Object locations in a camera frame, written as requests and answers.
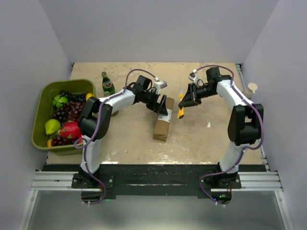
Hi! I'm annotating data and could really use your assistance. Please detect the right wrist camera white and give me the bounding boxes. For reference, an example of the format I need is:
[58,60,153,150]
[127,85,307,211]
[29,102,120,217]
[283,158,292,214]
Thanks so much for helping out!
[188,69,200,85]

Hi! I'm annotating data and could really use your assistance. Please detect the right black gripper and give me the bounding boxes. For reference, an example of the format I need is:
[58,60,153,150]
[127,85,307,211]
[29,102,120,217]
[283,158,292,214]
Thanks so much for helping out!
[179,82,218,108]

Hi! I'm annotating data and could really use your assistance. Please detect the brown cardboard express box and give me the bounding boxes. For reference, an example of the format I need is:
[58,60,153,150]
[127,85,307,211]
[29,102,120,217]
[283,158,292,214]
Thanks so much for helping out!
[153,97,175,142]

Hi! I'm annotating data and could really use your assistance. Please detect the green glass bottle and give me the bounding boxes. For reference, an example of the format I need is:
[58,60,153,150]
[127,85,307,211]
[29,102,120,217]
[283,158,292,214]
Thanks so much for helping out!
[112,110,119,116]
[101,71,116,97]

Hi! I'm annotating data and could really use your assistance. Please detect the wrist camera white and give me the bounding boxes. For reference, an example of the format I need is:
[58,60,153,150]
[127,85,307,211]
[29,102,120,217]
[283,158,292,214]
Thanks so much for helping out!
[153,78,167,94]
[188,69,200,85]

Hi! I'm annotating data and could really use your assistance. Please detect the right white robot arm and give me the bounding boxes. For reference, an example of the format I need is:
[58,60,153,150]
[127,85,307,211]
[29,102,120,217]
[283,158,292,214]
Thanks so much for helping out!
[178,65,264,188]

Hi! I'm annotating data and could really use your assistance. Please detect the dark black grape bunch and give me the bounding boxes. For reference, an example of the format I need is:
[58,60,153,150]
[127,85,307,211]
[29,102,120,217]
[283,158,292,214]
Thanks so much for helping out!
[59,90,86,103]

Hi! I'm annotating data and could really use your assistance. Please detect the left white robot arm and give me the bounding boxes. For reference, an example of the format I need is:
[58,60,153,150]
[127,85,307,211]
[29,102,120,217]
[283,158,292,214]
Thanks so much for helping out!
[78,75,168,188]

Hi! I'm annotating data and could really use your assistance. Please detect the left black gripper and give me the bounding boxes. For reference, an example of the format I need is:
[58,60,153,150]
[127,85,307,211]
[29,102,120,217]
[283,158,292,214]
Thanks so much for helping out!
[142,90,168,116]

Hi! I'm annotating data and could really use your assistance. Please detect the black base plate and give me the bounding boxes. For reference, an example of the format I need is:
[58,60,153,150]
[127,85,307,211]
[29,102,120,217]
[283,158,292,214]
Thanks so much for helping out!
[42,163,242,202]

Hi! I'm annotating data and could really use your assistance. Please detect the red purple grape bunch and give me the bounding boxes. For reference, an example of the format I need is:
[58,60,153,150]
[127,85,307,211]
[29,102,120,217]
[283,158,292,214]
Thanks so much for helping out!
[51,102,85,125]

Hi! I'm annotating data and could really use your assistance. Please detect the yellow green pear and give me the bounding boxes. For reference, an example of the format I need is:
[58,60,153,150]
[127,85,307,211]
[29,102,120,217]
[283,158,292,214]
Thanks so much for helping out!
[45,119,61,135]

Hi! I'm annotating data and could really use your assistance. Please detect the red dragon fruit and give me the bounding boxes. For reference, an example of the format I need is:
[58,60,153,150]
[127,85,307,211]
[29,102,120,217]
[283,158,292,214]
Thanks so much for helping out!
[59,121,82,140]

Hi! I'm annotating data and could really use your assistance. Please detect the lower dark red grapes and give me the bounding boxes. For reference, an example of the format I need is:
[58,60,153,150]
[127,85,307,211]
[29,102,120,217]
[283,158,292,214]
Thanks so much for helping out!
[51,135,76,147]

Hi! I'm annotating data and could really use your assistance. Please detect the yellow lemon fruit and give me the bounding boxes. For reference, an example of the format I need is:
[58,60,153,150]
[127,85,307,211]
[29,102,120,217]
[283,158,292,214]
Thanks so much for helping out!
[85,93,94,101]

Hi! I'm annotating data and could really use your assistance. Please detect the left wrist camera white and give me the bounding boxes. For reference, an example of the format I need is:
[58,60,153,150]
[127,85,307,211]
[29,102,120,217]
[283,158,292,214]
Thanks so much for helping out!
[153,78,167,94]

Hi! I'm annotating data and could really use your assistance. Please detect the olive green plastic bin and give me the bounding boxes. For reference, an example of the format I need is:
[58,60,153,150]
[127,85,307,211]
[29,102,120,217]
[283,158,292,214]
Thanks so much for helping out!
[31,79,96,155]

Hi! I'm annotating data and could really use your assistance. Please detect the yellow utility knife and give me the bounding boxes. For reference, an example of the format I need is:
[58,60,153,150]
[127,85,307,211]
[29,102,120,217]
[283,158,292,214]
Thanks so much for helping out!
[177,90,185,119]

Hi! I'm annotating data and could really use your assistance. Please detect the beige cup bottle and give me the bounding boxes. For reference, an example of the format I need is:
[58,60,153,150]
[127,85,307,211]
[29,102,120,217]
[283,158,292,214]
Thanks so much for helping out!
[244,82,258,100]

